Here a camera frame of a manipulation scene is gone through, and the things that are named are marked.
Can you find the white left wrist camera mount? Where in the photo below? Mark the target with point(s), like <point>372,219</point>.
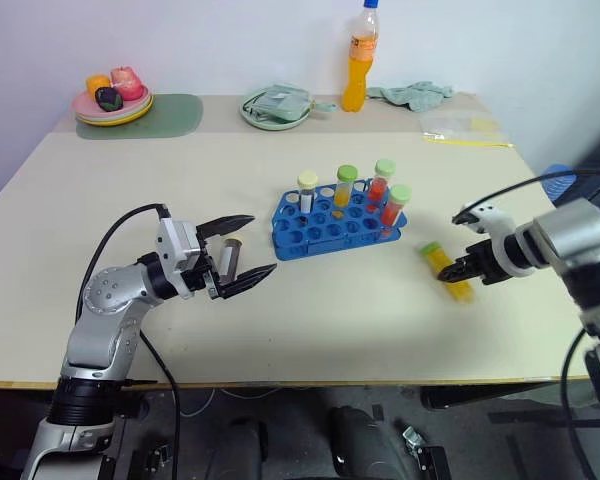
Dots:
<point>177,242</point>

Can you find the pale green cloth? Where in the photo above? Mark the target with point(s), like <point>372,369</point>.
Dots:
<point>415,95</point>

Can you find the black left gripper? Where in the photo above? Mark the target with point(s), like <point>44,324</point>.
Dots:
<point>194,282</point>

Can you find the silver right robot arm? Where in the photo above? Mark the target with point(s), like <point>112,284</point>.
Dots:
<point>575,230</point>

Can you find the pale green round plate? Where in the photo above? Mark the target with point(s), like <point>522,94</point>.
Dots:
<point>275,124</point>

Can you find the metal bracket on black base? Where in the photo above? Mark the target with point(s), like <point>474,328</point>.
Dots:
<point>430,457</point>

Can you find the orange soda bottle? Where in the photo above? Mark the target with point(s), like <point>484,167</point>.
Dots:
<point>357,80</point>

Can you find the large dark rounded shape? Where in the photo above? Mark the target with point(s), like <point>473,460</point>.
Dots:
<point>365,445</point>

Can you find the blue test tube rack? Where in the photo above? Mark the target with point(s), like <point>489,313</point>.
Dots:
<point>330,232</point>

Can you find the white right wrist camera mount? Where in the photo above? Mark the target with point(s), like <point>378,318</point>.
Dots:
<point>495,220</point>

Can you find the green placemat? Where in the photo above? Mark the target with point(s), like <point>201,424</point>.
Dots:
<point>175,117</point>

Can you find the pale green square container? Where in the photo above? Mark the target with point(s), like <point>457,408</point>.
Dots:
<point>282,105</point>

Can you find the dark purple toy fruit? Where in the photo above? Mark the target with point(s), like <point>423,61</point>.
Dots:
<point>109,98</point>

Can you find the red tube green cap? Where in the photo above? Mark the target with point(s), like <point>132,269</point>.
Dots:
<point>394,210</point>
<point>379,187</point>

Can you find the blue plastic stool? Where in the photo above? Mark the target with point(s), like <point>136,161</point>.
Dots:
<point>555,182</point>

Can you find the white tube pale yellow cap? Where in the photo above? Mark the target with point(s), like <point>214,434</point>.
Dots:
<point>307,195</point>

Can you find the pink toy fruit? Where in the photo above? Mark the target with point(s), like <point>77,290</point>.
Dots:
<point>128,82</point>

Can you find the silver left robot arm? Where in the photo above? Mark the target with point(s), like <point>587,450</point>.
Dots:
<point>105,295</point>

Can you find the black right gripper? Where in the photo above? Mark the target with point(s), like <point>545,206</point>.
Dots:
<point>486,265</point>

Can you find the orange toy fruit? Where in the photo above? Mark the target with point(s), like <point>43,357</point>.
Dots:
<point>97,82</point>

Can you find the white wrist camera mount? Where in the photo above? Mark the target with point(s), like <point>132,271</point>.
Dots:
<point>177,242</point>
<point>495,220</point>

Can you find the clear plastic zip bag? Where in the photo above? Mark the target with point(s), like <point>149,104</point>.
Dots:
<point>455,127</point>

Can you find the black table crossbar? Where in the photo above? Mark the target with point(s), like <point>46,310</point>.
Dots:
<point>480,395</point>

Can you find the yellow tube green cap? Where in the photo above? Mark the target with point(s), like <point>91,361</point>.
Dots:
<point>344,190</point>
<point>437,255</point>

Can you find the pink plate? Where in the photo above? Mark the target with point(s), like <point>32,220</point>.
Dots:
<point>85,106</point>

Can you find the yellow plate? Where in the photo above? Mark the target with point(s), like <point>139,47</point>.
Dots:
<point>140,114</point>

